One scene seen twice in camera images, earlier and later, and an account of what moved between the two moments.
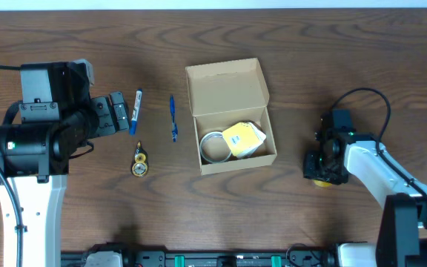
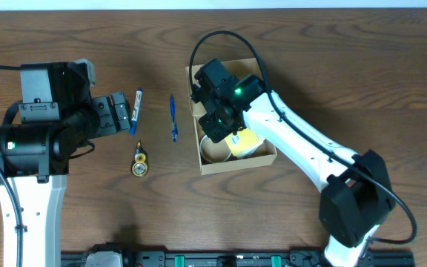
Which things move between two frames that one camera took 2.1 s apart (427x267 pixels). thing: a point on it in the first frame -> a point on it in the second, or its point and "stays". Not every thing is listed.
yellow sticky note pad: [244, 139] stays
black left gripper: [106, 115] stays
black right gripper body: [310, 170] -> [206, 102]
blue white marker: [136, 111] stays
